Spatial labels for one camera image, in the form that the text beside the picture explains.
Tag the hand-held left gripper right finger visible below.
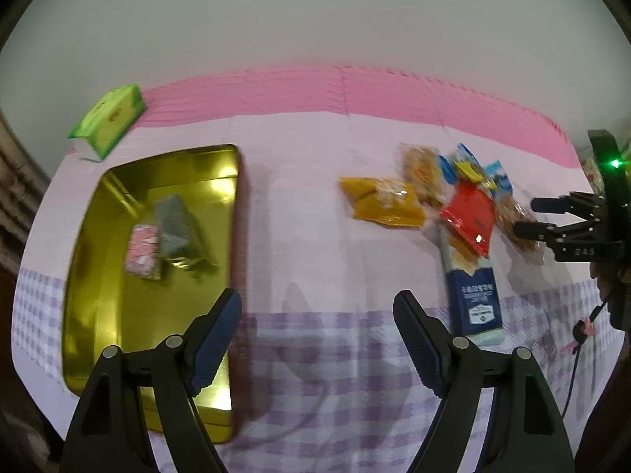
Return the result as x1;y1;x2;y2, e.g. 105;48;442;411
393;290;577;473

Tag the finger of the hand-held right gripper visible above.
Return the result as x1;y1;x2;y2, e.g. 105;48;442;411
531;191;607;218
513;218;595;253

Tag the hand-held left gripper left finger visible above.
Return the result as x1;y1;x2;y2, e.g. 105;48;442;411
59;288;243;473

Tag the clear brown snack packet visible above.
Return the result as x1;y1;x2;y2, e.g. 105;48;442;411
493;184;537;253

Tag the red snack packet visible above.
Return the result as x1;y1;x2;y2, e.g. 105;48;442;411
438;181;496;258

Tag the navy blue snack packet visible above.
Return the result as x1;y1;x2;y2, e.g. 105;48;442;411
439;227;504;346

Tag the clear fried snack packet orange label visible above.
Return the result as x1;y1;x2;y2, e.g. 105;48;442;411
399;143;449;205

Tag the gold metal tin tray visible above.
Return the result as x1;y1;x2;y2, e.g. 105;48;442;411
62;144;243;447

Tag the blue wrapped candy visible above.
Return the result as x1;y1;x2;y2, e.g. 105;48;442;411
452;144;481;168
485;160;513;194

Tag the yellow wrapped candy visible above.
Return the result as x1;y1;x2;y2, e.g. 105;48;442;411
456;160;487;186

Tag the pink snack packet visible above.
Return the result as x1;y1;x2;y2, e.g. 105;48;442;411
124;224;163;281

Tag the grey snack packet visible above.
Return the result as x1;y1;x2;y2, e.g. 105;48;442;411
153;196;218;277

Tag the pink purple checkered tablecloth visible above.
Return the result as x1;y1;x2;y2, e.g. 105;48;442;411
10;64;624;473

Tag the beige patterned curtain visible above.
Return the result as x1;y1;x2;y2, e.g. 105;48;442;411
0;118;51;277

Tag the green tissue box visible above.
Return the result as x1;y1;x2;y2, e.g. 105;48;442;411
67;84;147;162

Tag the pink cable clip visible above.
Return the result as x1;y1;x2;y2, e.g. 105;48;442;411
562;319;598;354

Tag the thin dark cable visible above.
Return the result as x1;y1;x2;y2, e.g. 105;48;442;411
562;300;608;415

